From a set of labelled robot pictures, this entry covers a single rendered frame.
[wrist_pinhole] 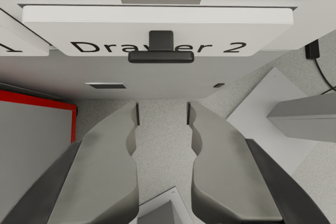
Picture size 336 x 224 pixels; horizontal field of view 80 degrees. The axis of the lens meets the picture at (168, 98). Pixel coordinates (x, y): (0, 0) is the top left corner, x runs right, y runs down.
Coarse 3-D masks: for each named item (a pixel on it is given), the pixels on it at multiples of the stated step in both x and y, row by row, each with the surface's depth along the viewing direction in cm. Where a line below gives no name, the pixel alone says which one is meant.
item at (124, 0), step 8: (128, 0) 20; (136, 0) 20; (144, 0) 20; (152, 0) 20; (160, 0) 20; (168, 0) 20; (176, 0) 20; (184, 0) 20; (192, 0) 20; (200, 0) 20
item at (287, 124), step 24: (264, 96) 112; (288, 96) 112; (312, 96) 86; (240, 120) 110; (264, 120) 110; (288, 120) 93; (312, 120) 79; (264, 144) 109; (288, 144) 109; (312, 144) 110; (288, 168) 108
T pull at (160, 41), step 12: (156, 36) 23; (168, 36) 23; (156, 48) 22; (168, 48) 22; (132, 60) 22; (144, 60) 22; (156, 60) 22; (168, 60) 22; (180, 60) 22; (192, 60) 23
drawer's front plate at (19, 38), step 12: (0, 12) 21; (0, 24) 21; (12, 24) 23; (0, 36) 24; (12, 36) 24; (24, 36) 25; (36, 36) 28; (0, 48) 28; (12, 48) 28; (24, 48) 28; (36, 48) 28; (48, 48) 31
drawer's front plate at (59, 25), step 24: (24, 24) 21; (48, 24) 21; (72, 24) 21; (96, 24) 21; (120, 24) 21; (144, 24) 22; (168, 24) 22; (192, 24) 22; (216, 24) 22; (240, 24) 22; (264, 24) 22; (288, 24) 22; (72, 48) 28; (120, 48) 28; (144, 48) 29; (216, 48) 29; (240, 48) 29
